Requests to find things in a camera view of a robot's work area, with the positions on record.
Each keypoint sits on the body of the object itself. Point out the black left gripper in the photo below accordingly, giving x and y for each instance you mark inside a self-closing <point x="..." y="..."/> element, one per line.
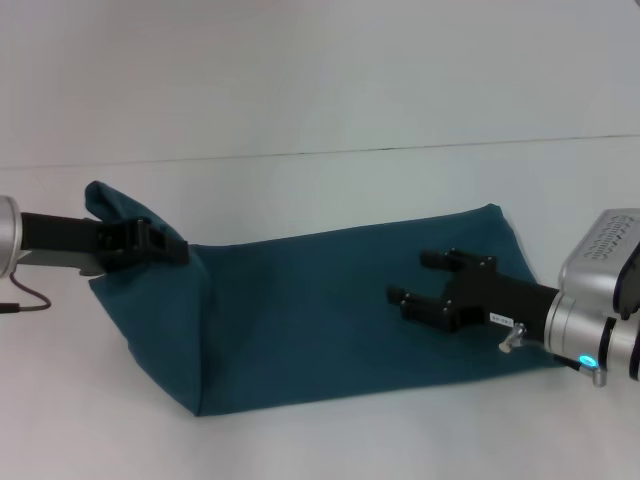
<point x="75" y="245"/>

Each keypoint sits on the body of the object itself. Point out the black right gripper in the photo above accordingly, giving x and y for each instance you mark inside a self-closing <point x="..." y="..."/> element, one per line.
<point x="495" y="300"/>

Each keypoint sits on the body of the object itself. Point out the teal t-shirt with FREE print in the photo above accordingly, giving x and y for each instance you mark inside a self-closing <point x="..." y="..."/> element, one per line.
<point x="325" y="310"/>

